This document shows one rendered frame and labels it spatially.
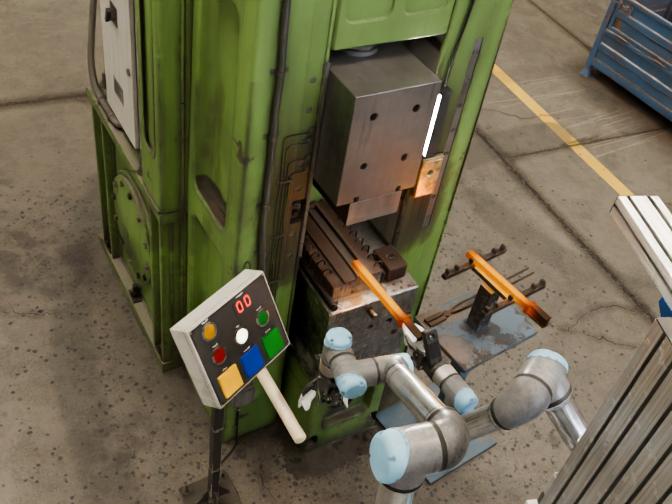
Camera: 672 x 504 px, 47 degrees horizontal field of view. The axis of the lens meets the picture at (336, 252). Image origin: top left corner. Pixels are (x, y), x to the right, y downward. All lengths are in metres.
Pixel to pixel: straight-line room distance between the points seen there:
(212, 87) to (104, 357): 1.60
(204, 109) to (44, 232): 1.90
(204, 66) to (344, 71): 0.50
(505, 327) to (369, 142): 1.10
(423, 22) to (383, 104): 0.29
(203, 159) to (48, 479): 1.46
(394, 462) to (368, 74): 1.12
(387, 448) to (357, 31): 1.15
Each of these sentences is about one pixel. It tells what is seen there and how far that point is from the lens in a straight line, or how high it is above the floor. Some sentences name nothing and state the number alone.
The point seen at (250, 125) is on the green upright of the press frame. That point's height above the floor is 1.63.
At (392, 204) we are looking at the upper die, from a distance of 2.57.
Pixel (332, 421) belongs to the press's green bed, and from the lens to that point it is 3.37.
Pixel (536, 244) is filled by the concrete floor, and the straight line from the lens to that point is 4.72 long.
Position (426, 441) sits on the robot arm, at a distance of 1.79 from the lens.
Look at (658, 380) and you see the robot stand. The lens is 1.41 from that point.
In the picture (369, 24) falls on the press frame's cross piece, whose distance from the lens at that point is 2.28.
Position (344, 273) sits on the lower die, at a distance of 2.75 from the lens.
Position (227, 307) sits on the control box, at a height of 1.18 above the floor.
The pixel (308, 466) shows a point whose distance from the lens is 3.41.
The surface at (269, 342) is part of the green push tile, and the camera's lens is 2.46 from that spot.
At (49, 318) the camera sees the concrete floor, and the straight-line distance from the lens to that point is 3.93.
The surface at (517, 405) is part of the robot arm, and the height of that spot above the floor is 1.28.
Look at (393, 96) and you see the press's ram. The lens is 2.27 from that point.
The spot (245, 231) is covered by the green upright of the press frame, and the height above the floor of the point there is 1.22.
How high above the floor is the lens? 2.91
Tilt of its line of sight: 43 degrees down
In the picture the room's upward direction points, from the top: 11 degrees clockwise
